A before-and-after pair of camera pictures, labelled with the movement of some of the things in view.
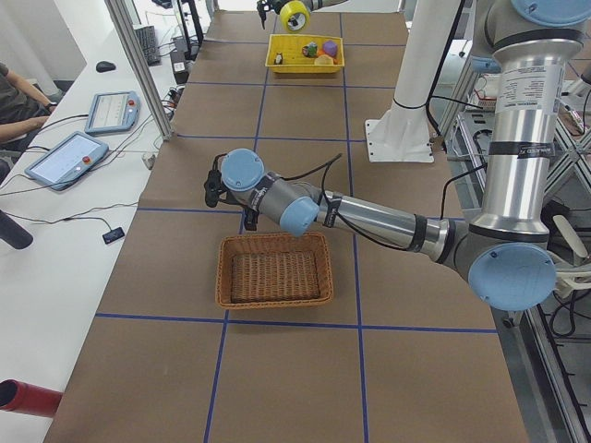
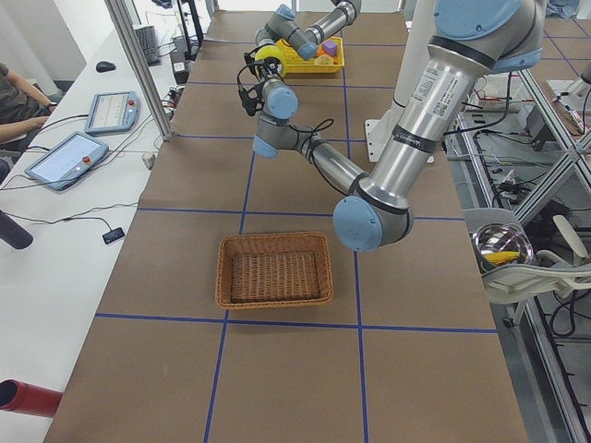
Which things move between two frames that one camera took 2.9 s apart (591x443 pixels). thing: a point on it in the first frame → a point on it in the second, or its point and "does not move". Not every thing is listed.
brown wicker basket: x=273 y=271 does not move
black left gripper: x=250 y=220 → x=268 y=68
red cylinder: x=17 y=396 does not move
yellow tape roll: x=291 y=8 → x=271 y=51
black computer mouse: x=103 y=66 does not move
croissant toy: x=323 y=59 does not move
